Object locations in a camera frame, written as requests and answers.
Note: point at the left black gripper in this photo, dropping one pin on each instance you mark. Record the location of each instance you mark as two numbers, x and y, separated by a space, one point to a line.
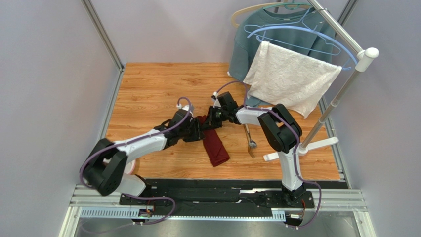
197 134

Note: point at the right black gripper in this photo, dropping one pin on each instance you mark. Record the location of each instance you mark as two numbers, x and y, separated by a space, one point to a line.
213 117

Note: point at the dark red cloth napkin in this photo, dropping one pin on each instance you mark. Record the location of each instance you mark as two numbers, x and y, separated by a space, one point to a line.
214 147

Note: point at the silver metal spoon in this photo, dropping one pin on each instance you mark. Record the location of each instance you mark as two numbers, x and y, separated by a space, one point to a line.
251 143

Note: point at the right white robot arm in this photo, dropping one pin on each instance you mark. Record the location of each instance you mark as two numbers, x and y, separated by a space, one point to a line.
280 129

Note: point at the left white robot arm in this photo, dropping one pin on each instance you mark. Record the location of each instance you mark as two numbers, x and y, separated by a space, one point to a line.
104 169

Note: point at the white towel on hanger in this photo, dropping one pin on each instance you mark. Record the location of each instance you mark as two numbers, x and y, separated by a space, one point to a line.
281 76

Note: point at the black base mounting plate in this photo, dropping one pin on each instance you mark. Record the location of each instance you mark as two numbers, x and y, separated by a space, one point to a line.
219 198

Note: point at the white mesh bag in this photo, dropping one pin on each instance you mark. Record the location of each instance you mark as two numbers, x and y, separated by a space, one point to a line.
130 167

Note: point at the beige wooden hanger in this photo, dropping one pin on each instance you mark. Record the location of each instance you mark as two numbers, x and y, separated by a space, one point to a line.
249 9

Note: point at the teal sweatshirt on hanger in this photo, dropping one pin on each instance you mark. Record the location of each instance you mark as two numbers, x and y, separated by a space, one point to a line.
243 53

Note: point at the light blue clothes hanger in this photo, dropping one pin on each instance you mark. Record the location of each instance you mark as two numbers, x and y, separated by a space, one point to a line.
305 32

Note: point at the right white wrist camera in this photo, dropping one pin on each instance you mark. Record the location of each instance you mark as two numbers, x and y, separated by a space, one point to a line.
215 100

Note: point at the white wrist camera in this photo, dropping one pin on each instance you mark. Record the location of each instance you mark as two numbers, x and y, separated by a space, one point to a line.
215 100
189 108

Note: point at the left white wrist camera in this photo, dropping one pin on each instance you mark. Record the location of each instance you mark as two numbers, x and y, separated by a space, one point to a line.
189 108

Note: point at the aluminium frame rail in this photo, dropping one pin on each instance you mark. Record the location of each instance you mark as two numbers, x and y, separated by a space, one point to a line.
91 11

